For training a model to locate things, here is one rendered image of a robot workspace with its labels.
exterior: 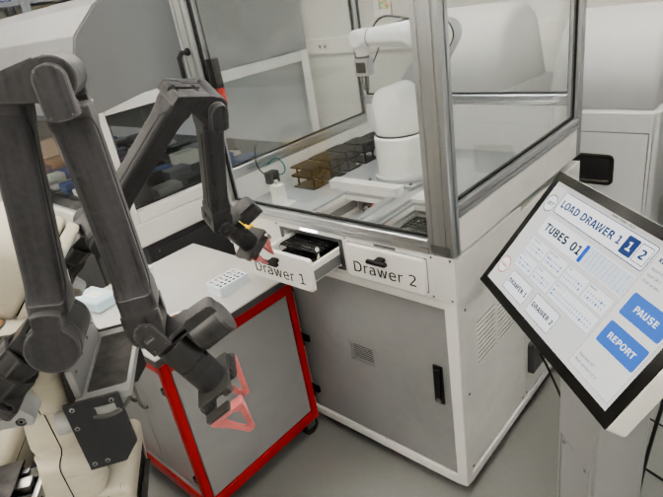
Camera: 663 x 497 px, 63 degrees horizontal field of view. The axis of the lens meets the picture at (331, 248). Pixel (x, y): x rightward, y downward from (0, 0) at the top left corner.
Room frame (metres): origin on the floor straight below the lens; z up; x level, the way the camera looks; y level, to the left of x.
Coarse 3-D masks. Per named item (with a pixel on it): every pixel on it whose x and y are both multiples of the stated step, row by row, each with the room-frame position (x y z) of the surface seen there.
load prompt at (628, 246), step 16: (560, 208) 1.06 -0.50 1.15; (576, 208) 1.02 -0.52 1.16; (592, 208) 0.98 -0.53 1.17; (576, 224) 0.98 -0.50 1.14; (592, 224) 0.95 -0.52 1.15; (608, 224) 0.91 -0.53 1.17; (608, 240) 0.89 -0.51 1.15; (624, 240) 0.86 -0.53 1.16; (640, 240) 0.82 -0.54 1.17; (624, 256) 0.83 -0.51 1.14; (640, 256) 0.80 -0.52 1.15
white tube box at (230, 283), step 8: (240, 272) 1.73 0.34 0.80; (224, 280) 1.69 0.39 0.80; (232, 280) 1.68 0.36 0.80; (240, 280) 1.69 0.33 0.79; (248, 280) 1.71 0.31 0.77; (208, 288) 1.68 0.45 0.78; (216, 288) 1.64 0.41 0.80; (224, 288) 1.64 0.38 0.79; (232, 288) 1.66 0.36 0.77; (224, 296) 1.64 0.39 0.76
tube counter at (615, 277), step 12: (576, 240) 0.95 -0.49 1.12; (564, 252) 0.96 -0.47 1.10; (576, 252) 0.93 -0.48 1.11; (588, 252) 0.90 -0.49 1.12; (600, 252) 0.88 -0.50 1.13; (588, 264) 0.88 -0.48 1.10; (600, 264) 0.86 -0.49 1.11; (612, 264) 0.84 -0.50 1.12; (600, 276) 0.84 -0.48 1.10; (612, 276) 0.82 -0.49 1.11; (624, 276) 0.80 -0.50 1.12; (612, 288) 0.80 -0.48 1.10; (624, 288) 0.78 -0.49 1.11
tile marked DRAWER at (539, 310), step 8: (536, 296) 0.94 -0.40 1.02; (528, 304) 0.94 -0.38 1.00; (536, 304) 0.92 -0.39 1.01; (544, 304) 0.91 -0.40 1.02; (528, 312) 0.93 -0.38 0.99; (536, 312) 0.91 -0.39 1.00; (544, 312) 0.89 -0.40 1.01; (552, 312) 0.87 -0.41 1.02; (536, 320) 0.89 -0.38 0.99; (544, 320) 0.87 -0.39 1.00; (552, 320) 0.86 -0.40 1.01; (544, 328) 0.86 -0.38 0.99
